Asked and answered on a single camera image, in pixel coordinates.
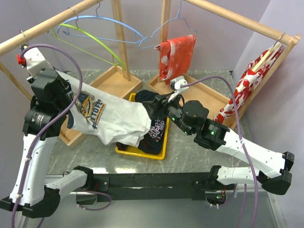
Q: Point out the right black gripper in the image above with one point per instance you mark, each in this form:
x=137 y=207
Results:
x=161 y=101

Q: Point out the white graphic tank top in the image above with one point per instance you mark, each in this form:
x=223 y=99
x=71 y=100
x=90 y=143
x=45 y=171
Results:
x=111 y=118

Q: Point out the yellow hanger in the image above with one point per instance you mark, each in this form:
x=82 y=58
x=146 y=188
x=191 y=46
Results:
x=25 y=43

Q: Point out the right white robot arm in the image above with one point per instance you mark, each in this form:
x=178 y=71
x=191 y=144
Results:
x=270 y=169

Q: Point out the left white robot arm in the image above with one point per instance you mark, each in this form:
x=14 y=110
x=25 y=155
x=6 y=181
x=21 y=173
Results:
x=49 y=109

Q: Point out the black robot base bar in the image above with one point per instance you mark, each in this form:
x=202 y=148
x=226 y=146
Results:
x=151 y=186

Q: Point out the wooden hanger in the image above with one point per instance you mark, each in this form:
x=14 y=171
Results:
x=265 y=57

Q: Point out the green hanger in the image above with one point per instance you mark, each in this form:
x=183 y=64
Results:
x=116 y=61

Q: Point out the dark navy garment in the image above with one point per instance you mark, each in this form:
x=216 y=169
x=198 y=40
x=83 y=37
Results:
x=153 y=140

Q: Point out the left wooden clothes rack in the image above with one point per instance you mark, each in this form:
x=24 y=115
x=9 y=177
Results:
x=115 y=80

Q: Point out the wooden clothes rack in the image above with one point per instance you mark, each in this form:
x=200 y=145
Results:
x=115 y=80
x=210 y=98

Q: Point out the yellow plastic bin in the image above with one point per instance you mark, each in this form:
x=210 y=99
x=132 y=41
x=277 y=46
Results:
x=134 y=151

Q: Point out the orange tie-dye garment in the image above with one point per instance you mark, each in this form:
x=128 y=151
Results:
x=175 y=57

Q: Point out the right wooden clothes rack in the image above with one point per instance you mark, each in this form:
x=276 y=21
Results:
x=210 y=98

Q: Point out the red floral white garment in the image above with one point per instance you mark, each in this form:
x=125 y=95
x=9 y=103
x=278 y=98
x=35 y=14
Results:
x=250 y=80

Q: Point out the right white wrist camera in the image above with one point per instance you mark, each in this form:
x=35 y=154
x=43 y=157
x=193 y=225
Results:
x=178 y=85

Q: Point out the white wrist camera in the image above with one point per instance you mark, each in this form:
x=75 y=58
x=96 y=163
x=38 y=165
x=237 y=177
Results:
x=178 y=85
x=34 y=61

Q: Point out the blue wire hanger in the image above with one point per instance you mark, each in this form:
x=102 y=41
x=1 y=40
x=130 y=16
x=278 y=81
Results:
x=170 y=25

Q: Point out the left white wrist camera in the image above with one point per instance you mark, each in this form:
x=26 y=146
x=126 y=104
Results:
x=34 y=61

